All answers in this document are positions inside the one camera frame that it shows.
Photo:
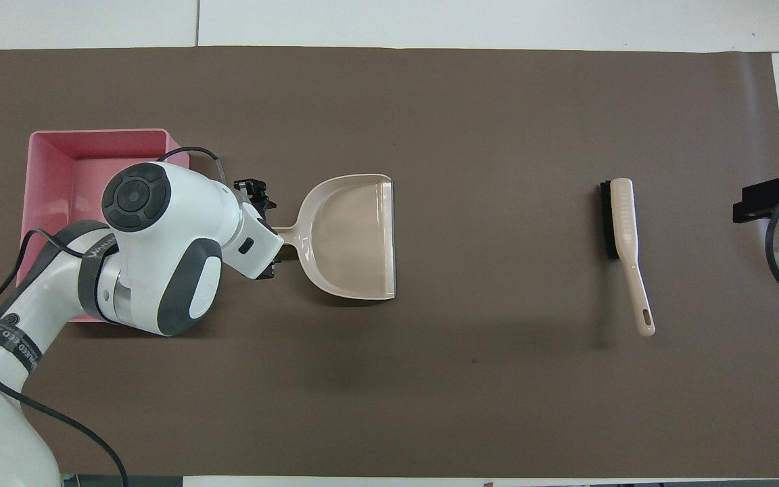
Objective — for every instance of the beige brush with black bristles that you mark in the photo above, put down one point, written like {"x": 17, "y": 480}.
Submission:
{"x": 623, "y": 216}

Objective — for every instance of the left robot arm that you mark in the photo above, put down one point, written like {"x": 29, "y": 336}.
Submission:
{"x": 159, "y": 270}

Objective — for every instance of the pink plastic bin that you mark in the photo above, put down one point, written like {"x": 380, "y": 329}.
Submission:
{"x": 58, "y": 176}

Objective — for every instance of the beige plastic dustpan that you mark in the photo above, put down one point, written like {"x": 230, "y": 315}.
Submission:
{"x": 352, "y": 237}

